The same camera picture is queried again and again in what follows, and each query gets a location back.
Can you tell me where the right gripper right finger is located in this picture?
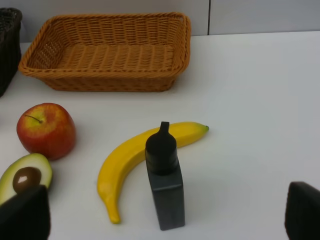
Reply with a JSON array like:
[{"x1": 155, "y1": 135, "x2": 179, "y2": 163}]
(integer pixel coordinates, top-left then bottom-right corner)
[{"x1": 284, "y1": 181, "x2": 320, "y2": 240}]

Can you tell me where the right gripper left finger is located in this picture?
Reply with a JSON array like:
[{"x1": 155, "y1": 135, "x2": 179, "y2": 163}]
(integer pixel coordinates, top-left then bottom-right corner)
[{"x1": 0, "y1": 185, "x2": 51, "y2": 240}]

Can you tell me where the avocado half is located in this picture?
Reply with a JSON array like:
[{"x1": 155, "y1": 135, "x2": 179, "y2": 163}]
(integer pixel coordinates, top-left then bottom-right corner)
[{"x1": 0, "y1": 153, "x2": 53, "y2": 204}]

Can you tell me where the red apple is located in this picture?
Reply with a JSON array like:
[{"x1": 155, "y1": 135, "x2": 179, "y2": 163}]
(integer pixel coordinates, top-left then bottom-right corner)
[{"x1": 16, "y1": 102, "x2": 76, "y2": 161}]

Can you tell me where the yellow banana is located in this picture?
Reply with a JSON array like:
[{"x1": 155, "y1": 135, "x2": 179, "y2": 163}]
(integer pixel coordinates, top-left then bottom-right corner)
[{"x1": 97, "y1": 121, "x2": 210, "y2": 224}]

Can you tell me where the black bottle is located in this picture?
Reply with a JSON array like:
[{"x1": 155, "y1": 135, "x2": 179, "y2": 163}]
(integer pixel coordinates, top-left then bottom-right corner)
[{"x1": 145, "y1": 121, "x2": 185, "y2": 231}]

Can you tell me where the tan wicker basket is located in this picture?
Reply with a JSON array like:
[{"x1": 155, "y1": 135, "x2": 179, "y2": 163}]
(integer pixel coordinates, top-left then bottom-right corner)
[{"x1": 18, "y1": 12, "x2": 191, "y2": 92}]

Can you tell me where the dark brown wicker basket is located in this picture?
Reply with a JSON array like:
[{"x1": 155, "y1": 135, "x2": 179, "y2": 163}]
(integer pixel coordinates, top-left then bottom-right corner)
[{"x1": 0, "y1": 7, "x2": 23, "y2": 96}]

